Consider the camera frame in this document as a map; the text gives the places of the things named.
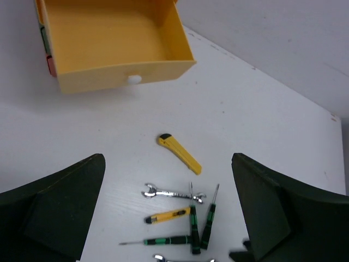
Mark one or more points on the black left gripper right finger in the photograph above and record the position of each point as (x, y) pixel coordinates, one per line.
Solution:
(288, 220)

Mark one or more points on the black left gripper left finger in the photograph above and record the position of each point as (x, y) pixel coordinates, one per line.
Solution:
(49, 219)

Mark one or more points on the green black screwdriver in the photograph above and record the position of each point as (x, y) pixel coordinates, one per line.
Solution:
(195, 246)
(209, 221)
(173, 240)

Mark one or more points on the small yellow utility knife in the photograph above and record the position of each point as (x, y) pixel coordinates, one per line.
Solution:
(167, 216)

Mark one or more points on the yellow top drawer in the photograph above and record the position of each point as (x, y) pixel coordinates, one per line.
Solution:
(98, 45)

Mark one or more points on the green drawer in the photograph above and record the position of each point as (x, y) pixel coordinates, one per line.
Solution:
(45, 40)

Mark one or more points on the silver open-end wrench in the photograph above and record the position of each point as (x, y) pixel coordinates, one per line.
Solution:
(154, 191)
(161, 258)

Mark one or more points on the red bottom drawer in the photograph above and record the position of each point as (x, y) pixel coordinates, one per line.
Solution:
(51, 65)

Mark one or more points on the yellow drawer cabinet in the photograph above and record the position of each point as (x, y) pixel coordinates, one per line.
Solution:
(39, 11)

